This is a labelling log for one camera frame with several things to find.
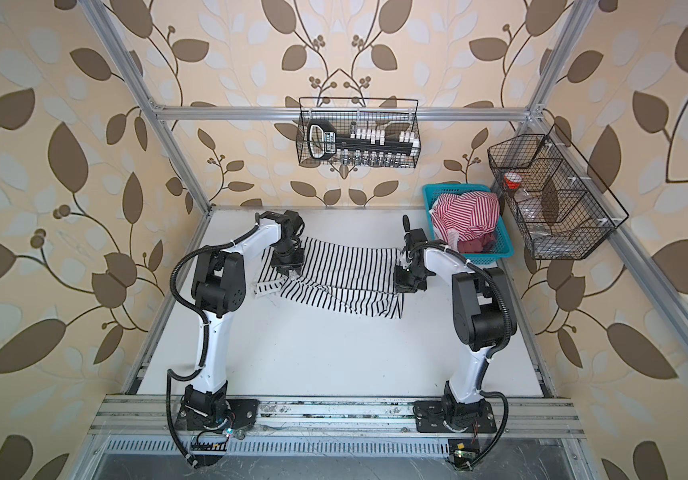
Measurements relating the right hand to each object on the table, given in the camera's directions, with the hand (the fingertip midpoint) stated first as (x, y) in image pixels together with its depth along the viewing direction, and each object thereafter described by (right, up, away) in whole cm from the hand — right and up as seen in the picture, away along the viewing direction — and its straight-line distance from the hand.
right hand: (399, 291), depth 95 cm
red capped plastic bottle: (+32, +33, -8) cm, 47 cm away
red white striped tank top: (+24, +23, +8) cm, 35 cm away
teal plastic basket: (+35, +14, +4) cm, 38 cm away
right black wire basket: (+38, +25, -22) cm, 50 cm away
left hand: (-33, +7, +5) cm, 34 cm away
